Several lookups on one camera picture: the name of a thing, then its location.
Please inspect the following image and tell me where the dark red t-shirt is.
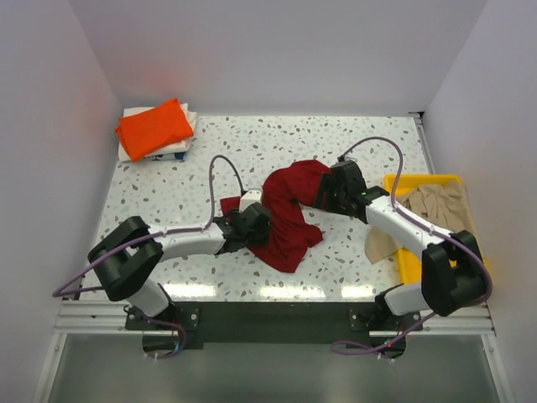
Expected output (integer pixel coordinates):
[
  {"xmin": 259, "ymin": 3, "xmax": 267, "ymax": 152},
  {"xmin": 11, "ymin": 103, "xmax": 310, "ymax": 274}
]
[{"xmin": 221, "ymin": 159, "xmax": 332, "ymax": 275}]

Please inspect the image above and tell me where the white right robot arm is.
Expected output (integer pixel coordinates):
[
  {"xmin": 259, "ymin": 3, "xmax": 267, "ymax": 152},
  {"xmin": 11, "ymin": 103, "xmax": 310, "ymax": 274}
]
[{"xmin": 313, "ymin": 158, "xmax": 492, "ymax": 330}]

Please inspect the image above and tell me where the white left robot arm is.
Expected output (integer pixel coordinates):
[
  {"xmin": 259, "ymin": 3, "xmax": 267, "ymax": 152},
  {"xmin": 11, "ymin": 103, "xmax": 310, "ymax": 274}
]
[{"xmin": 88, "ymin": 202, "xmax": 271, "ymax": 329}]

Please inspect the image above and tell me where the yellow plastic bin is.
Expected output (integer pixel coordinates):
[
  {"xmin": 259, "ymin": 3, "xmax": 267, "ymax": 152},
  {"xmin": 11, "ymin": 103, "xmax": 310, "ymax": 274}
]
[{"xmin": 383, "ymin": 173, "xmax": 491, "ymax": 287}]

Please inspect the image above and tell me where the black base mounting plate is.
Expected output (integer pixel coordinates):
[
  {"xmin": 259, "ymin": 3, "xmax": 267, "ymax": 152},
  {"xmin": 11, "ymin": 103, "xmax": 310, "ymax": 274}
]
[{"xmin": 124, "ymin": 301, "xmax": 423, "ymax": 352}]

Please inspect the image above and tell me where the beige t-shirt in bin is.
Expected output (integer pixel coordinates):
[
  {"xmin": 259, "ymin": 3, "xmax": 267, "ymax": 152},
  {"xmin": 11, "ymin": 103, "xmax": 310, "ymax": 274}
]
[{"xmin": 365, "ymin": 181, "xmax": 478, "ymax": 264}]

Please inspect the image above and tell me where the folded white t-shirt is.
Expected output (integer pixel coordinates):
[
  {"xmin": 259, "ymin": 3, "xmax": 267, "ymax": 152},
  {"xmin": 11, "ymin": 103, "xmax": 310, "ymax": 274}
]
[{"xmin": 117, "ymin": 103, "xmax": 197, "ymax": 162}]

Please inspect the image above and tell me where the folded orange t-shirt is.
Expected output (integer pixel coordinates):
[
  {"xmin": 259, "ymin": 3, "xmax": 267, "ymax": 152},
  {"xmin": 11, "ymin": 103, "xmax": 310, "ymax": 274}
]
[{"xmin": 115, "ymin": 98, "xmax": 195, "ymax": 162}]

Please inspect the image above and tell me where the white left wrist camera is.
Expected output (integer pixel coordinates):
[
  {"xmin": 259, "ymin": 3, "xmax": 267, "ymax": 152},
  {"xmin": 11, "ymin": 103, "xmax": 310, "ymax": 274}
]
[{"xmin": 238, "ymin": 189, "xmax": 263, "ymax": 212}]

